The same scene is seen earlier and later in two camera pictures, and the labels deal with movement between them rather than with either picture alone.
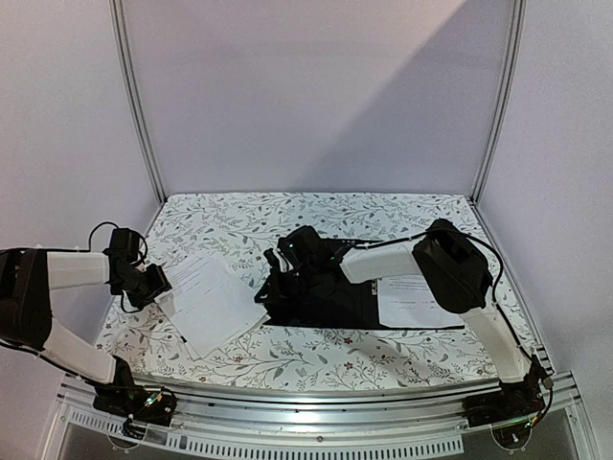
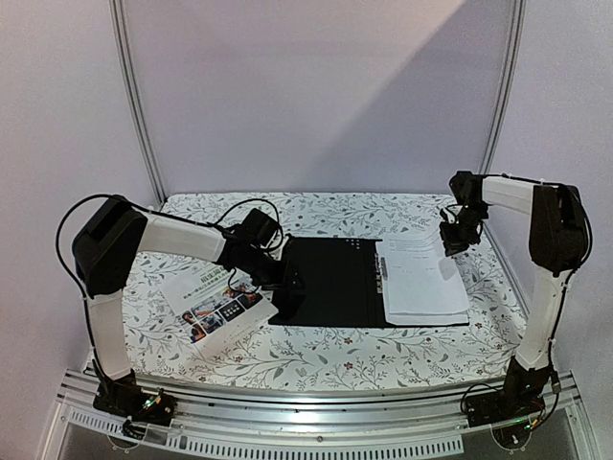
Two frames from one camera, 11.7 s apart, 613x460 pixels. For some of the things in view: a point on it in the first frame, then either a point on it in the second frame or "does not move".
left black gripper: (160, 284) → (280, 282)
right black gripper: (281, 264) → (457, 237)
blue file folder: (326, 298) does not move
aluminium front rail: (321, 409) does not move
